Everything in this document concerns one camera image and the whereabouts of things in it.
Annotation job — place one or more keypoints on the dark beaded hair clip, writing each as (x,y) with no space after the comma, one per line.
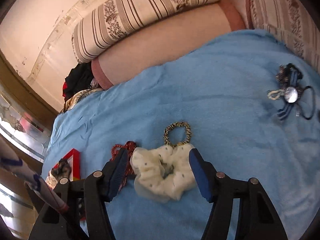
(282,75)

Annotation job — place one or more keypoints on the pink bolster cushion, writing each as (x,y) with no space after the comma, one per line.
(162,47)

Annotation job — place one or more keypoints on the grey black sheer scrunchie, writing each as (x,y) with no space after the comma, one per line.
(62,166)

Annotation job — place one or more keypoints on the patterned satin scarf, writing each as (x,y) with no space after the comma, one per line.
(75,98)

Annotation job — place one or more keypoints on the light blue blanket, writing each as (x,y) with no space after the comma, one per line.
(200,92)

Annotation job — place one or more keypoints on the dark red dotted scrunchie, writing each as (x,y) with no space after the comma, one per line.
(130,146)

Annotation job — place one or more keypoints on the stained glass door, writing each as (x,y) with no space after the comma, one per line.
(20,122)

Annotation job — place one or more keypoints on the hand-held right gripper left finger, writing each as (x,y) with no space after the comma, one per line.
(117,172)

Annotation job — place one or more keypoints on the long striped floral cushion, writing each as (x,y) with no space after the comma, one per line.
(140,12)

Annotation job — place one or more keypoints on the brown door frame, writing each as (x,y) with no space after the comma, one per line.
(25,85)

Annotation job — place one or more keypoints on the red cardboard box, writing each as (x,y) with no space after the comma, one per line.
(75,165)

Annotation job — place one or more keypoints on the white black-dotted scrunchie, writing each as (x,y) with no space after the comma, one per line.
(52,180)

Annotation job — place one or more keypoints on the striped floral seat cushion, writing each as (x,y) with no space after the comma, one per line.
(282,12)

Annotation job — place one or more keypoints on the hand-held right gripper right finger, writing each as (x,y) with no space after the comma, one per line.
(200,177)

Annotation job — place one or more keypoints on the dark clothes pile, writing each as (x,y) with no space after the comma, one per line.
(77,77)

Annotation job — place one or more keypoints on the cream dotted scrunchie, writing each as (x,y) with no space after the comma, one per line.
(155,170)

